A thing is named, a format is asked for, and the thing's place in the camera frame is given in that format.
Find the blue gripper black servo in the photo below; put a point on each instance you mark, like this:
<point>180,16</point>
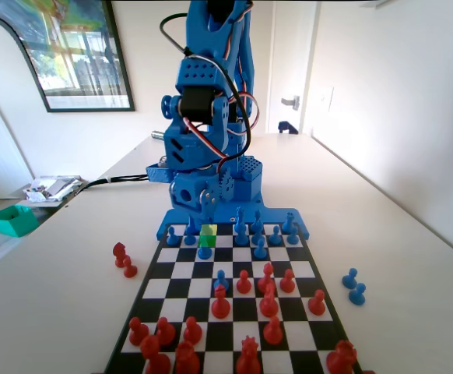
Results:
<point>185,195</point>

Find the red chess knight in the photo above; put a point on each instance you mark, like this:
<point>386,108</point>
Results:
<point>118,251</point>

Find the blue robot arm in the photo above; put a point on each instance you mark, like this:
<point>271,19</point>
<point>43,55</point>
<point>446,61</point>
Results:
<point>197,74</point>

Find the blue chess king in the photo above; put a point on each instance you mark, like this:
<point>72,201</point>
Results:
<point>190,226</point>

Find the blue chess knight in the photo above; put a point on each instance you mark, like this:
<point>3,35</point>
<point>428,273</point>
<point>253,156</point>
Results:
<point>257,220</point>

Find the blue chess pawn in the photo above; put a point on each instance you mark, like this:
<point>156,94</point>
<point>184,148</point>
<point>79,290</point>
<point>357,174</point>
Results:
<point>189,238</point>
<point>172,237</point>
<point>221,279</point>
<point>292,237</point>
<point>241,237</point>
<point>204,252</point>
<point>350,278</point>
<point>357,295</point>
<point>275,237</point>
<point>260,250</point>
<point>257,239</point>

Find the red chess pawn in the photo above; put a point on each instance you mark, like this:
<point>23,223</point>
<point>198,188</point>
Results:
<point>317,303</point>
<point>287,281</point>
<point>273,332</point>
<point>130,270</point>
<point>138,332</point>
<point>165,332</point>
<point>192,332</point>
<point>243,282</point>

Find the red chess bishop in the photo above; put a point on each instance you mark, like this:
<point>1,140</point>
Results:
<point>269,302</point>
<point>220,304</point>
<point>267,274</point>

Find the red chess queen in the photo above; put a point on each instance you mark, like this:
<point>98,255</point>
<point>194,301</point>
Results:
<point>248,357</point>

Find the large red chess piece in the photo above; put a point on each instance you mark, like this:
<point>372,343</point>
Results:
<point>187,359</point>
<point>154,356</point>

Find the red chess piece tip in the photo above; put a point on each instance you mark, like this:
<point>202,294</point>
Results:
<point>368,372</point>

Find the blue table clamp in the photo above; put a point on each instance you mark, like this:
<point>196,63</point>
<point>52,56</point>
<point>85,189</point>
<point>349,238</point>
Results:
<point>285,126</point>

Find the black white chessboard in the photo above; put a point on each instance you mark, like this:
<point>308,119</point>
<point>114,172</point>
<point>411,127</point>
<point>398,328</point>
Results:
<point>195,288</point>

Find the white door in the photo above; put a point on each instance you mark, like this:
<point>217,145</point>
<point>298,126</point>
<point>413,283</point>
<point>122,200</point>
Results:
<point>289,46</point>

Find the pile of papers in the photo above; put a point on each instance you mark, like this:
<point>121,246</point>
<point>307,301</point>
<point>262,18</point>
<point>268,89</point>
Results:
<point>51,189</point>

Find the black framed picture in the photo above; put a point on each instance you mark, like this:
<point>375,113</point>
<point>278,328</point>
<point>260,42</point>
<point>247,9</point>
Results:
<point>86,58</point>

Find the green plastic box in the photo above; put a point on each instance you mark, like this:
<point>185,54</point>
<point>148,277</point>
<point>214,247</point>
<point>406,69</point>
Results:
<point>10,226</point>

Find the white arched panel dark rim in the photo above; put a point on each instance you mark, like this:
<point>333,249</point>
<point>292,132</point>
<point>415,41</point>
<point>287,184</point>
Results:
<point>1,58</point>

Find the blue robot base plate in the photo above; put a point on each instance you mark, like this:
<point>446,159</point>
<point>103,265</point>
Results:
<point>273,215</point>

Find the blue wrist camera housing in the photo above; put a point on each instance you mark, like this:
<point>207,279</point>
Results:
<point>157,171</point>

